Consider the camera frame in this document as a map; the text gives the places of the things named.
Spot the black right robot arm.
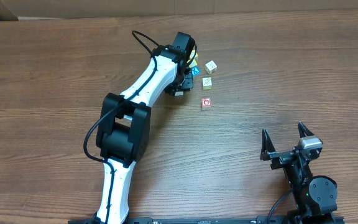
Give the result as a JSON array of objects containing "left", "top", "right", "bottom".
[{"left": 260, "top": 121, "right": 344, "bottom": 223}]

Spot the yellow top far block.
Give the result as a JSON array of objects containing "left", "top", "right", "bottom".
[{"left": 190, "top": 49, "right": 198, "bottom": 60}]

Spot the brown cardboard backdrop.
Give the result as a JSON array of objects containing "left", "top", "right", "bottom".
[{"left": 0, "top": 0, "right": 358, "bottom": 21}]

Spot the blue X wooden block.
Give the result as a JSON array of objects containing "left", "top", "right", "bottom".
[{"left": 191, "top": 66, "right": 201, "bottom": 77}]

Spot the yellow framed wooden block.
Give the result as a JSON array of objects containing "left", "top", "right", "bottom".
[{"left": 202, "top": 77, "right": 213, "bottom": 90}]

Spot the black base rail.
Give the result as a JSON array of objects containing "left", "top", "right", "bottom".
[{"left": 67, "top": 216, "right": 345, "bottom": 224}]

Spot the yellow top middle block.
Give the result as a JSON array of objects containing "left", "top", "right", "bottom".
[{"left": 188, "top": 59, "right": 198, "bottom": 68}]

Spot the red O wooden block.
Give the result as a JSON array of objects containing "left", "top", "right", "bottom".
[{"left": 201, "top": 98, "right": 212, "bottom": 110}]

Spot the plain wooden block red print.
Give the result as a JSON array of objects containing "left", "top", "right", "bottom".
[{"left": 205, "top": 60, "right": 217, "bottom": 74}]

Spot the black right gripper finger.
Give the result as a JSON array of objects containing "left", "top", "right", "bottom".
[
  {"left": 298, "top": 121, "right": 314, "bottom": 138},
  {"left": 260, "top": 128, "right": 276, "bottom": 161}
]

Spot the plain wooden block green side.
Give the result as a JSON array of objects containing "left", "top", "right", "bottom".
[{"left": 174, "top": 91, "right": 184, "bottom": 96}]

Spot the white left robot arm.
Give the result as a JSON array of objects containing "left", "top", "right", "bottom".
[{"left": 89, "top": 44, "right": 197, "bottom": 223}]

